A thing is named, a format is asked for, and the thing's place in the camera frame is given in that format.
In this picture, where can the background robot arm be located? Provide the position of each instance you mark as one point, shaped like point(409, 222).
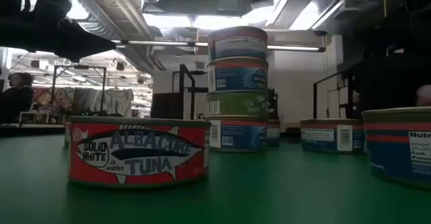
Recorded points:
point(85, 113)

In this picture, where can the grey ceiling box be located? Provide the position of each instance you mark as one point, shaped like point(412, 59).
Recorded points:
point(230, 3)

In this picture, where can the green label seafood can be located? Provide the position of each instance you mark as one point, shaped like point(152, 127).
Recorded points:
point(237, 104)

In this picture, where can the green table mat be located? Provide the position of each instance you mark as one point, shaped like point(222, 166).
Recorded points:
point(269, 190)

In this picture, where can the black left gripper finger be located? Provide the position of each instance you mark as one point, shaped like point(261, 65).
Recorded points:
point(84, 44)

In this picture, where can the black background frame stand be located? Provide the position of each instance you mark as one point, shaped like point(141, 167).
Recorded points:
point(104, 93)

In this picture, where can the long ceiling light bar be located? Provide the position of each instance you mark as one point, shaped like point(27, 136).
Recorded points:
point(161, 43)

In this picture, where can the red albacore tuna can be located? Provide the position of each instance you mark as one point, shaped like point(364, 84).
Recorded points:
point(134, 156)

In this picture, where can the white low bench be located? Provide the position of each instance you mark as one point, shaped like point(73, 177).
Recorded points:
point(33, 113)

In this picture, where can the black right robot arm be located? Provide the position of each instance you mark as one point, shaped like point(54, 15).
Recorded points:
point(387, 86)

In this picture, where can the grey wall vent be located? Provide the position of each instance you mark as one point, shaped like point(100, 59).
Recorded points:
point(200, 66)

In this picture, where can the colourful patchwork cloth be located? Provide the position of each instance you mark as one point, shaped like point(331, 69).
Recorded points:
point(64, 98)

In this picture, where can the black background panel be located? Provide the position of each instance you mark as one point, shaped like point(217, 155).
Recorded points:
point(166, 106)

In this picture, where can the person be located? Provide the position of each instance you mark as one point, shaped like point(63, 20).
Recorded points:
point(273, 103)
point(18, 99)

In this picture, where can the silver ceiling duct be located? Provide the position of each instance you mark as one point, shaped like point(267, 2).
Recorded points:
point(107, 29)

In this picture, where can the white draped cloth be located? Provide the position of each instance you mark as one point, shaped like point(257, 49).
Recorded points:
point(114, 103)

